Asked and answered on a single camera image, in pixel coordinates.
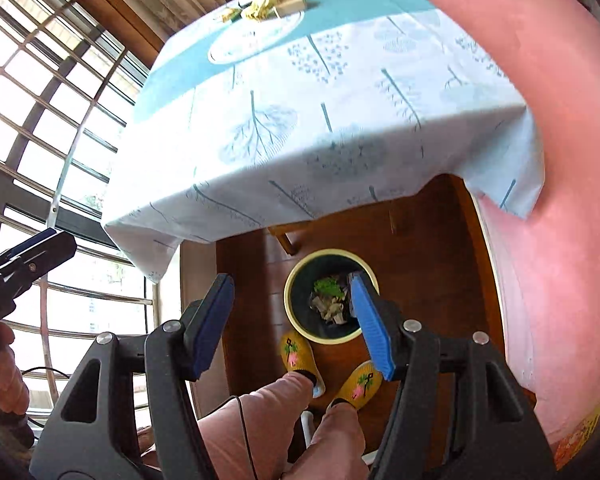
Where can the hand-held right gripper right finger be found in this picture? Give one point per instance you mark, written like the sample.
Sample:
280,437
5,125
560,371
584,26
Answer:
375,330

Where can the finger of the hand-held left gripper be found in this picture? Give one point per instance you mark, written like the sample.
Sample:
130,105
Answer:
27,244
45,255

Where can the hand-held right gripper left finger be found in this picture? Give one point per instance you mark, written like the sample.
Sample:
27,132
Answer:
210,330

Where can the yellow round waste bin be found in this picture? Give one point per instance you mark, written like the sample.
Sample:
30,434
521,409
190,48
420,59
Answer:
305,321

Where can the person's left hand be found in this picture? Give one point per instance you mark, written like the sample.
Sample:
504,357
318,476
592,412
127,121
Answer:
10,370

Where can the crumpled beige paper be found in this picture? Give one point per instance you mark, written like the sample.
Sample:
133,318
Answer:
332,310

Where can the yellow flower slipper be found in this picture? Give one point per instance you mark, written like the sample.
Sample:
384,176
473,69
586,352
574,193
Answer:
296,355
360,385

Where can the green wrapper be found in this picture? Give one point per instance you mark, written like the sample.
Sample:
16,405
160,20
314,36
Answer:
329,287

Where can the person's left leg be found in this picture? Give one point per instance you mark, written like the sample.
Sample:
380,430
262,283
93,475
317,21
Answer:
250,425

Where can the person's leg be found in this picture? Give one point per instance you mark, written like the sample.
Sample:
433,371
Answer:
250,425
330,445

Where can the white plastic tube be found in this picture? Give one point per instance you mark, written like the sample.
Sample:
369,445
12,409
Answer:
306,430

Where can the person's right leg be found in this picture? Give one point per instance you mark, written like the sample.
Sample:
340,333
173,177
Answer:
330,445

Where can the window metal grille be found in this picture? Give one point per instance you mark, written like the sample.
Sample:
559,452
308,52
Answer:
55,105

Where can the leaf print tablecloth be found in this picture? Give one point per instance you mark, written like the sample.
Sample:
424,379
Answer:
330,125

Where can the yellow printed cloth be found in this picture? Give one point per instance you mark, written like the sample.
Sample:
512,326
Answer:
580,435

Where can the pink bed sheet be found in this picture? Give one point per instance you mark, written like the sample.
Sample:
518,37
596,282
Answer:
555,185

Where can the white patterned plate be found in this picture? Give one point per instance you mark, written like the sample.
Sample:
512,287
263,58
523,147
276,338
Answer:
260,40

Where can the yellow crumpled wrapper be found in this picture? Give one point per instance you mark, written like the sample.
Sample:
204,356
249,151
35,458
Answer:
259,5

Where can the small cardboard box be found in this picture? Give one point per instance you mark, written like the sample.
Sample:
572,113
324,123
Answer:
291,5

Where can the wooden table frame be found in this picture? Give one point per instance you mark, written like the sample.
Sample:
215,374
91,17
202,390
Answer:
287,234

